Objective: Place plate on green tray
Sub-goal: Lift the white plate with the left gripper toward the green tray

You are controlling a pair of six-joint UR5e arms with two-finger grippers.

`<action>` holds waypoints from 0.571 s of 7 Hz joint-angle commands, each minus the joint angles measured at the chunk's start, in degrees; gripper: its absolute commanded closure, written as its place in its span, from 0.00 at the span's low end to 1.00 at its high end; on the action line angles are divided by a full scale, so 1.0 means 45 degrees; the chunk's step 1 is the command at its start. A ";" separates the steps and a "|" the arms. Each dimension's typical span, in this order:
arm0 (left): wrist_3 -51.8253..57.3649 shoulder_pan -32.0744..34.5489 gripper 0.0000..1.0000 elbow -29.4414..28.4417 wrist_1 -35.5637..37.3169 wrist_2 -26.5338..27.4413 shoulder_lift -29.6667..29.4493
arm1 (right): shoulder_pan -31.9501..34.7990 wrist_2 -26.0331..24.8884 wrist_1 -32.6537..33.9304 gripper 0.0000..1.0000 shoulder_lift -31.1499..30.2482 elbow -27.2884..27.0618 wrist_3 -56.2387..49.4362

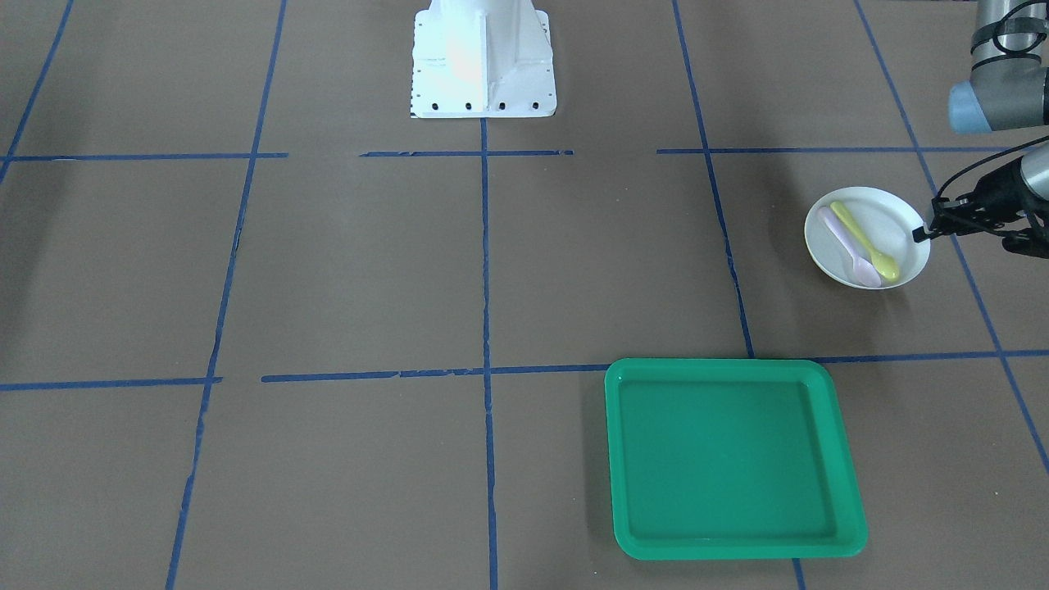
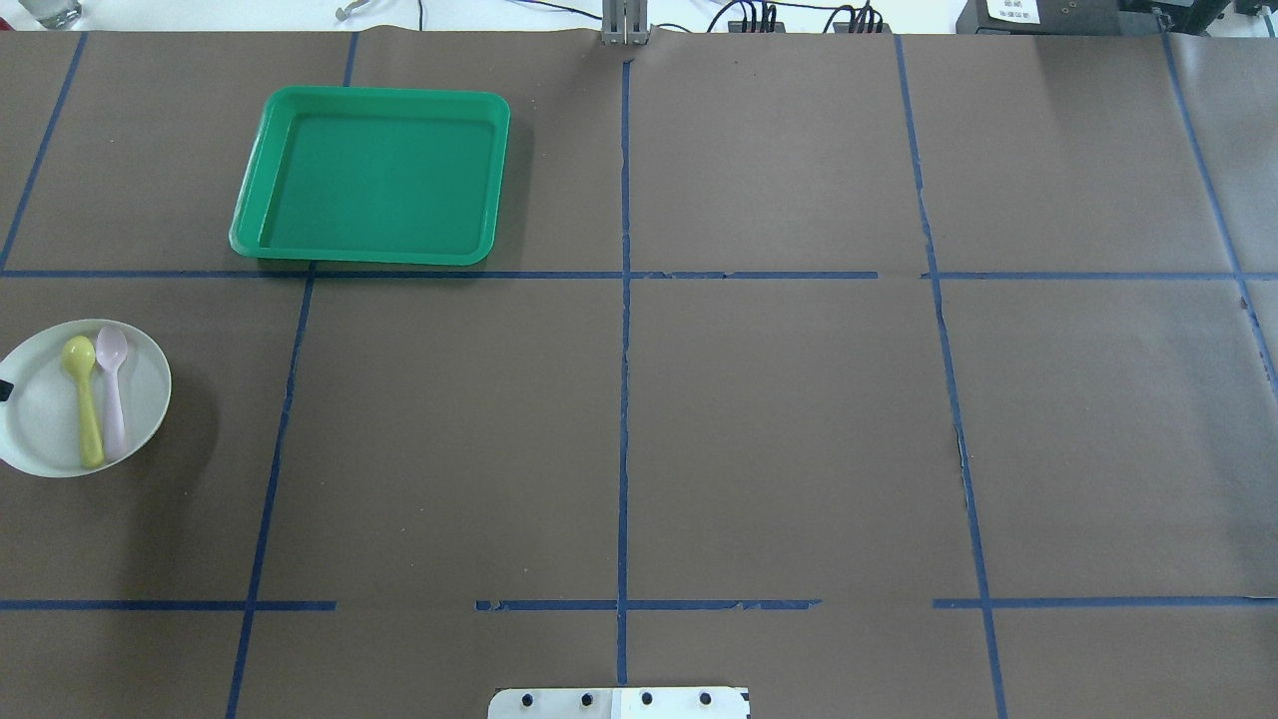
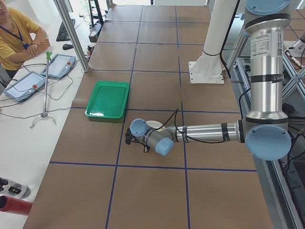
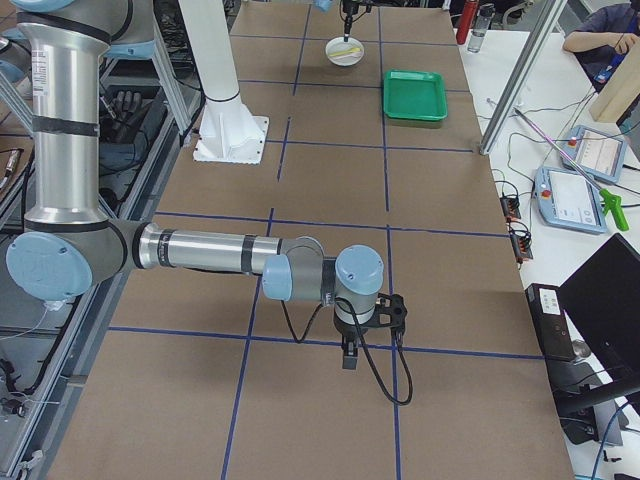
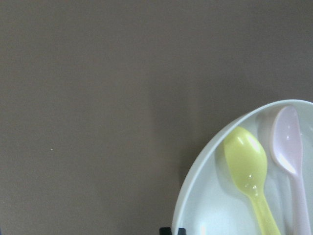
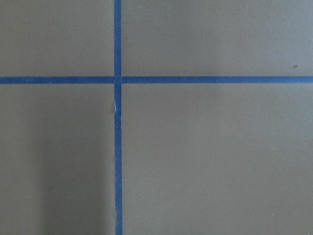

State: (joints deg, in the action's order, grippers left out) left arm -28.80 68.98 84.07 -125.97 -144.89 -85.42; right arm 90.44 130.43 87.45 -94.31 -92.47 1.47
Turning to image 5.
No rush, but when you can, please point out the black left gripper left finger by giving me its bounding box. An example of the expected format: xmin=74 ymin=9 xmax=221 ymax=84
xmin=159 ymin=227 xmax=172 ymax=235

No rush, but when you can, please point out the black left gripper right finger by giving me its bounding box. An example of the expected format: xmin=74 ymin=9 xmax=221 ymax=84
xmin=178 ymin=228 xmax=186 ymax=235

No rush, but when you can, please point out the white round plate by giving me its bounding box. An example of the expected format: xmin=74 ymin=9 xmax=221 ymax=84
xmin=171 ymin=99 xmax=313 ymax=235

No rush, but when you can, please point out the yellow plastic spoon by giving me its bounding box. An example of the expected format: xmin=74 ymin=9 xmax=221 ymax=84
xmin=223 ymin=126 xmax=280 ymax=235

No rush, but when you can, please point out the pink plastic spoon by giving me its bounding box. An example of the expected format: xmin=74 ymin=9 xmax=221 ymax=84
xmin=270 ymin=105 xmax=312 ymax=235

